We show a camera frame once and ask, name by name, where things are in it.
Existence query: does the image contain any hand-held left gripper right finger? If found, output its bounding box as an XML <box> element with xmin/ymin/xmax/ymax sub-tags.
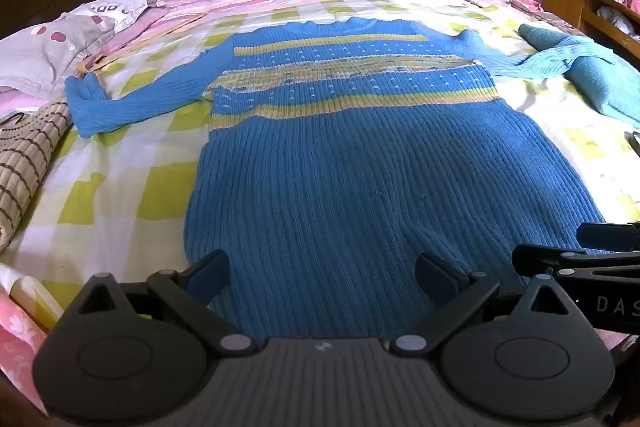
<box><xmin>388</xmin><ymin>252</ymin><xmax>581</xmax><ymax>356</ymax></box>

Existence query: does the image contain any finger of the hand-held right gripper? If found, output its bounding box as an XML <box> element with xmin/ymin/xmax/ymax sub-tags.
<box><xmin>577</xmin><ymin>221</ymin><xmax>640</xmax><ymax>254</ymax></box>
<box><xmin>512</xmin><ymin>244</ymin><xmax>640</xmax><ymax>279</ymax></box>

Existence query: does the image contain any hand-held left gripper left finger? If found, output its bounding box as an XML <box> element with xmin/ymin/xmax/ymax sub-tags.
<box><xmin>70</xmin><ymin>250</ymin><xmax>260</xmax><ymax>355</ymax></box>

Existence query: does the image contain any blue striped knit sweater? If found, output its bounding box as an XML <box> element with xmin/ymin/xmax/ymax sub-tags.
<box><xmin>65</xmin><ymin>17</ymin><xmax>617</xmax><ymax>341</ymax></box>

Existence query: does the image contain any yellow checked bed sheet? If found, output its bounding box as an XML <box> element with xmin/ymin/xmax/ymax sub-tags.
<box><xmin>0</xmin><ymin>0</ymin><xmax>640</xmax><ymax>339</ymax></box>

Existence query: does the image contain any folded teal knit garment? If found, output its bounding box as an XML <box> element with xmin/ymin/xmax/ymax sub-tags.
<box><xmin>517</xmin><ymin>23</ymin><xmax>640</xmax><ymax>128</ymax></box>

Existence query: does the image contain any pink floral sheet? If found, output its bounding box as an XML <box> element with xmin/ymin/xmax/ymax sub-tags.
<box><xmin>0</xmin><ymin>262</ymin><xmax>64</xmax><ymax>414</ymax></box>

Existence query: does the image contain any brown checked mat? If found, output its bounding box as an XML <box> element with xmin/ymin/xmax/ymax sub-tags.
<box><xmin>0</xmin><ymin>101</ymin><xmax>74</xmax><ymax>254</ymax></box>

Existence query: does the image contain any white item in shelf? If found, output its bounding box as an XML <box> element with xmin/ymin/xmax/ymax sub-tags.
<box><xmin>597</xmin><ymin>6</ymin><xmax>640</xmax><ymax>38</ymax></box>

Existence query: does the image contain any wooden back scratcher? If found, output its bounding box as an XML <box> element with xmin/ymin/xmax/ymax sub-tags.
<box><xmin>77</xmin><ymin>9</ymin><xmax>212</xmax><ymax>74</ymax></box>

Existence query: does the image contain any pink pillow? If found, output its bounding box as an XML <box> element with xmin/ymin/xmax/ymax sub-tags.
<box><xmin>0</xmin><ymin>2</ymin><xmax>168</xmax><ymax>120</ymax></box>

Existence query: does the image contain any grey dotted pillow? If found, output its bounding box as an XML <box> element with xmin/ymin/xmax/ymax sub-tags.
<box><xmin>0</xmin><ymin>0</ymin><xmax>151</xmax><ymax>100</ymax></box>

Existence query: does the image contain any black cable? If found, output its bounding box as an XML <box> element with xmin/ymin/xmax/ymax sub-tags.
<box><xmin>0</xmin><ymin>109</ymin><xmax>37</xmax><ymax>126</ymax></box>

